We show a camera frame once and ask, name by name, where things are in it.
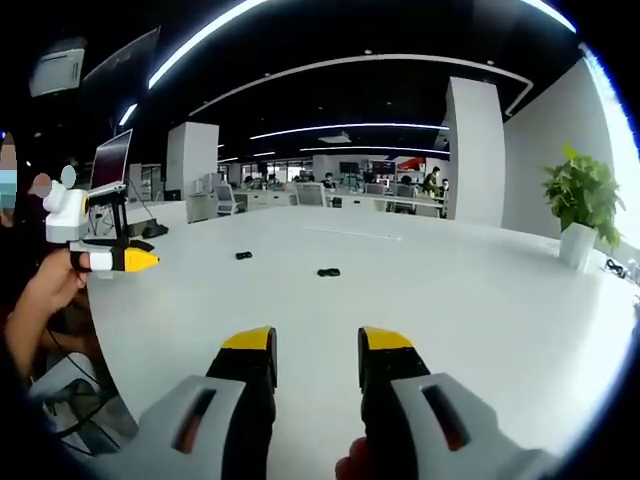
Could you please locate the black laptop stand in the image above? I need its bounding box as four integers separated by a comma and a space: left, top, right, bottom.
88, 191, 129, 242

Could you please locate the black cable bundle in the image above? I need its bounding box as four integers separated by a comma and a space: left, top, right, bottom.
603, 256, 630, 280

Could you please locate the green potted plant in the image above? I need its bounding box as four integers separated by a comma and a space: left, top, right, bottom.
541, 141, 627, 274

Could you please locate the white device with cable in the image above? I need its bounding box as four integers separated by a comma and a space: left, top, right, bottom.
28, 352, 139, 454

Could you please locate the laptop with dark screen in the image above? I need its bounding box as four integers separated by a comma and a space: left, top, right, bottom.
88, 128, 135, 195

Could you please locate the person's left hand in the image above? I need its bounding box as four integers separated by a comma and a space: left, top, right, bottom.
27, 249, 93, 315

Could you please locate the person's right hand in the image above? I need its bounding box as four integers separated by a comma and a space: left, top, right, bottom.
334, 436, 375, 480

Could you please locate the ceiling air unit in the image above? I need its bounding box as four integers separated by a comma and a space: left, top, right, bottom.
28, 36, 89, 97

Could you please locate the grey office chair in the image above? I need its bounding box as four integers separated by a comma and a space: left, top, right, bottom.
213, 181, 237, 217
294, 181, 329, 208

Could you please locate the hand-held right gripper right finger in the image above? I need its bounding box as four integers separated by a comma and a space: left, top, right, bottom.
357, 326, 561, 480

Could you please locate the long ceiling light strip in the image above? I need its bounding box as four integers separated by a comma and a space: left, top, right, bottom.
147, 0, 274, 91

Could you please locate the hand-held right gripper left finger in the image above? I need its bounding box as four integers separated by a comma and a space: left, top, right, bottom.
99, 326, 279, 480

